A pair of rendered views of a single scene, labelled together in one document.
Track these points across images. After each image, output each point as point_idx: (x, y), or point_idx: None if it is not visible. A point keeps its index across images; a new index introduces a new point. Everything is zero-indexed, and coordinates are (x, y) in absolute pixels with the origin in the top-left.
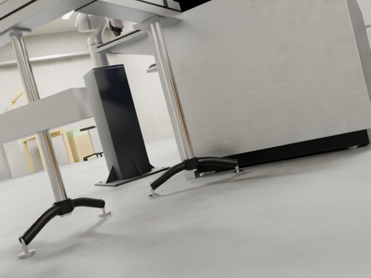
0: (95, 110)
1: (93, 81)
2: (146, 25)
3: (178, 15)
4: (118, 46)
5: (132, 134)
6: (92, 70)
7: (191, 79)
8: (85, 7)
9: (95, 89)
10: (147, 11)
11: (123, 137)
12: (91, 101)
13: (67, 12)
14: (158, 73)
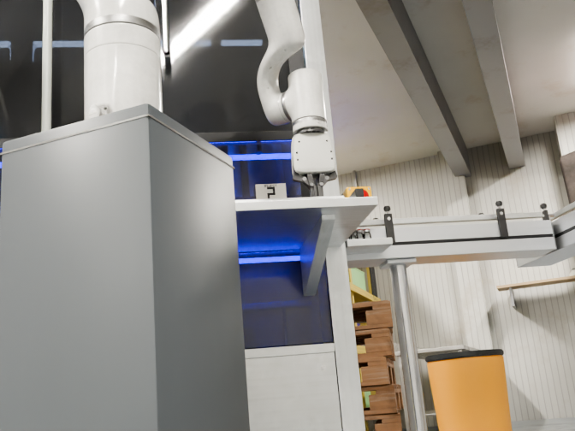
0: (186, 325)
1: (218, 198)
2: (376, 250)
3: None
4: (340, 223)
5: None
6: (229, 163)
7: None
8: (546, 252)
9: (222, 234)
10: (436, 262)
11: None
12: (175, 268)
13: (567, 247)
14: (354, 334)
